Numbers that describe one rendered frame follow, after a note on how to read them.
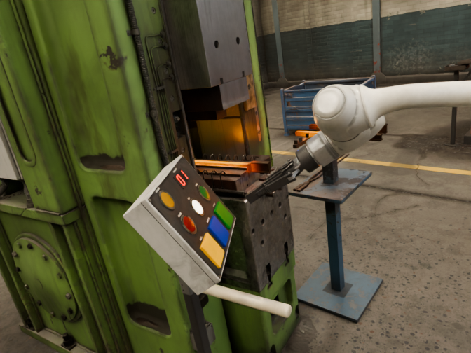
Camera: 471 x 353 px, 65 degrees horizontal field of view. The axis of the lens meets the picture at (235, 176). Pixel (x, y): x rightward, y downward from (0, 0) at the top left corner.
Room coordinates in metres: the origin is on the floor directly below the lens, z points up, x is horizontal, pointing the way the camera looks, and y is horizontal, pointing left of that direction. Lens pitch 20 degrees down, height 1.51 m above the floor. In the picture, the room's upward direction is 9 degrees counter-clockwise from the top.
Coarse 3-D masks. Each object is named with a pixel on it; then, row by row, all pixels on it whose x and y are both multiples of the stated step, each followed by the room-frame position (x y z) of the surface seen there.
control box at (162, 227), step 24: (168, 168) 1.02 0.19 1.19; (192, 168) 1.11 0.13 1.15; (144, 192) 0.92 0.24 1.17; (168, 192) 0.90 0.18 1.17; (192, 192) 1.00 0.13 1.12; (144, 216) 0.80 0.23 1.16; (168, 216) 0.81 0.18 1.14; (192, 216) 0.90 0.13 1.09; (216, 216) 1.00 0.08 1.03; (168, 240) 0.79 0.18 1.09; (192, 240) 0.81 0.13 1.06; (216, 240) 0.90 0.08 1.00; (168, 264) 0.80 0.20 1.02; (192, 264) 0.78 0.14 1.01; (192, 288) 0.79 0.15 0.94
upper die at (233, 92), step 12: (228, 84) 1.44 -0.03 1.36; (240, 84) 1.51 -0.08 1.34; (192, 96) 1.47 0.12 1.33; (204, 96) 1.44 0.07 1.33; (216, 96) 1.41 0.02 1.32; (228, 96) 1.43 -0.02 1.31; (240, 96) 1.50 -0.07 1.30; (192, 108) 1.48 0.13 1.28; (204, 108) 1.44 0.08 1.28; (216, 108) 1.41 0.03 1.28
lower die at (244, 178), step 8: (216, 160) 1.67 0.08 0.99; (224, 160) 1.65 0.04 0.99; (232, 160) 1.63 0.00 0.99; (240, 160) 1.61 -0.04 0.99; (200, 168) 1.60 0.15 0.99; (208, 168) 1.58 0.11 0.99; (216, 168) 1.56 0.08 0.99; (224, 168) 1.54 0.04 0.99; (232, 168) 1.51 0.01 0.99; (240, 168) 1.49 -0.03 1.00; (208, 176) 1.50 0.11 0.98; (216, 176) 1.48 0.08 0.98; (224, 176) 1.46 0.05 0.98; (232, 176) 1.45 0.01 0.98; (240, 176) 1.43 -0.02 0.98; (248, 176) 1.48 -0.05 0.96; (256, 176) 1.53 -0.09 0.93; (208, 184) 1.47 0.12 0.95; (216, 184) 1.45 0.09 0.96; (224, 184) 1.42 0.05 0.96; (232, 184) 1.40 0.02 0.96; (240, 184) 1.42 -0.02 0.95; (248, 184) 1.47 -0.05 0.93
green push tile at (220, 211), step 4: (220, 204) 1.07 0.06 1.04; (216, 208) 1.03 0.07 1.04; (220, 208) 1.05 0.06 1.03; (224, 208) 1.07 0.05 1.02; (216, 212) 1.01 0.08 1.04; (220, 212) 1.03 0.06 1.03; (224, 212) 1.05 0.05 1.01; (228, 212) 1.07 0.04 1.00; (220, 216) 1.01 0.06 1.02; (224, 216) 1.03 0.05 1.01; (228, 216) 1.05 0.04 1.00; (232, 216) 1.07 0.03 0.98; (224, 220) 1.01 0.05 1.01; (228, 220) 1.03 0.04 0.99; (232, 220) 1.05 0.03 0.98; (224, 224) 1.01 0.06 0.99; (228, 224) 1.01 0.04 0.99; (228, 228) 1.00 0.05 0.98
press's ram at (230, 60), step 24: (168, 0) 1.42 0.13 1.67; (192, 0) 1.36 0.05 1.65; (216, 0) 1.45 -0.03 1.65; (240, 0) 1.59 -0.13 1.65; (168, 24) 1.43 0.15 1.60; (192, 24) 1.37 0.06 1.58; (216, 24) 1.43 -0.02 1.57; (240, 24) 1.57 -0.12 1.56; (192, 48) 1.38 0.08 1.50; (216, 48) 1.41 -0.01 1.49; (240, 48) 1.55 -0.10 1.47; (192, 72) 1.39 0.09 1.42; (216, 72) 1.39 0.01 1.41; (240, 72) 1.52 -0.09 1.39
